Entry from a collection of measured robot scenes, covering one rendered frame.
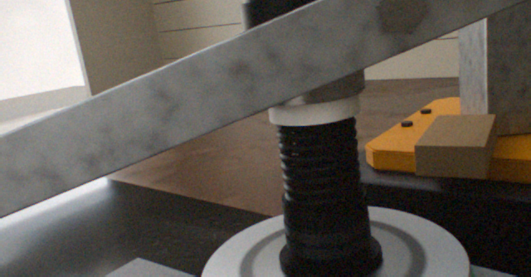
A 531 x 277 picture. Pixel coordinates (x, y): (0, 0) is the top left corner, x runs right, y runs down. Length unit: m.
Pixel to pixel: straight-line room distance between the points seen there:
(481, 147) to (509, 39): 0.27
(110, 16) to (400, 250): 8.73
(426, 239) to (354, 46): 0.20
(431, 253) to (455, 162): 0.36
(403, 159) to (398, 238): 0.48
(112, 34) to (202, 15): 1.55
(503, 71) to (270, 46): 0.70
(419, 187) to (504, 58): 0.28
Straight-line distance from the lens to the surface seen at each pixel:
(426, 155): 0.77
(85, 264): 0.56
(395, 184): 0.87
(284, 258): 0.40
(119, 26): 9.11
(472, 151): 0.75
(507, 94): 0.97
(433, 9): 0.31
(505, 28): 0.95
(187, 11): 8.98
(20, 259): 0.62
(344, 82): 0.33
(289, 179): 0.36
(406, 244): 0.42
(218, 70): 0.31
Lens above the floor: 1.05
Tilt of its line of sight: 14 degrees down
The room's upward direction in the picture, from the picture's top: 7 degrees counter-clockwise
